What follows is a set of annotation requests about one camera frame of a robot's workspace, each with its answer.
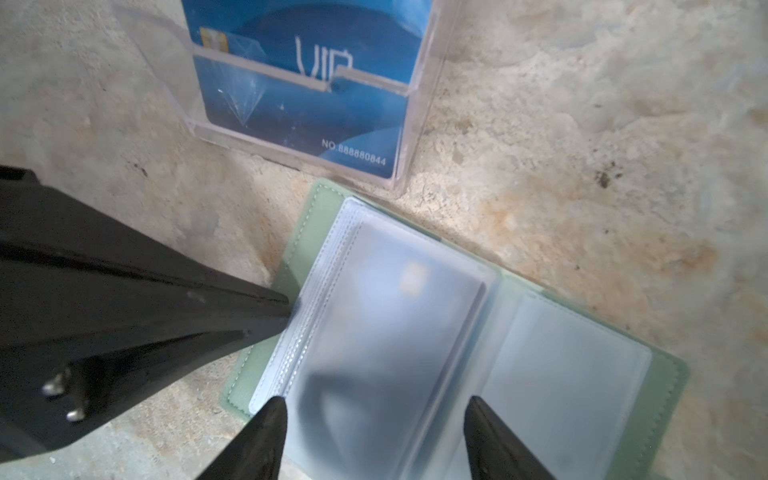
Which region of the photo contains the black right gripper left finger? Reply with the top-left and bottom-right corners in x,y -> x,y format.
197,396 -> 288,480

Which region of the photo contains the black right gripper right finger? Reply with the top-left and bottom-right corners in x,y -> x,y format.
463,396 -> 555,480

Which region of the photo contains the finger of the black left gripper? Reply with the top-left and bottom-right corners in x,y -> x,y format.
1,166 -> 291,462

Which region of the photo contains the blue credit card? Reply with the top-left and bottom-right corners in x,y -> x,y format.
286,237 -> 486,479

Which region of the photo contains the blue card in stand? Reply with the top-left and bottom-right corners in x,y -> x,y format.
182,0 -> 432,179

